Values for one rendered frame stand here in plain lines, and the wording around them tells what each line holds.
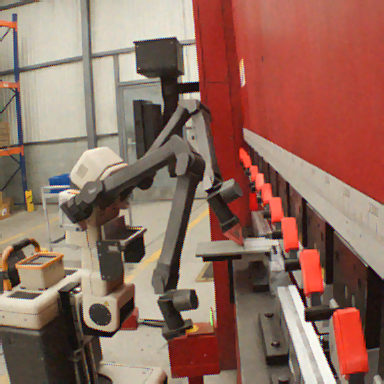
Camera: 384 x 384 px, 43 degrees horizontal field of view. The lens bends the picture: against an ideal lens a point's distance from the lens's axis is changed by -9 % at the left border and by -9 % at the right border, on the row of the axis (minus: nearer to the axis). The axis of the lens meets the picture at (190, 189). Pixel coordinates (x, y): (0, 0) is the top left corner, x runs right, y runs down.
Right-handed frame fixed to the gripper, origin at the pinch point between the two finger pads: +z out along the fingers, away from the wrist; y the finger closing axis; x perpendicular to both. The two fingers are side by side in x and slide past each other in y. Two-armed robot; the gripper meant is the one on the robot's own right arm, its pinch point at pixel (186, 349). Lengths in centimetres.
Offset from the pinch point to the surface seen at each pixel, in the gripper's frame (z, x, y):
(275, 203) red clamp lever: -48, -58, 33
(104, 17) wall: -314, 816, -19
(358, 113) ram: -64, -111, 35
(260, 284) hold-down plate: -8.3, 13.3, 30.5
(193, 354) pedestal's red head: 0.4, -5.3, 2.1
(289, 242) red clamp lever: -47, -80, 30
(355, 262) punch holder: -51, -109, 31
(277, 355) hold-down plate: -9, -43, 25
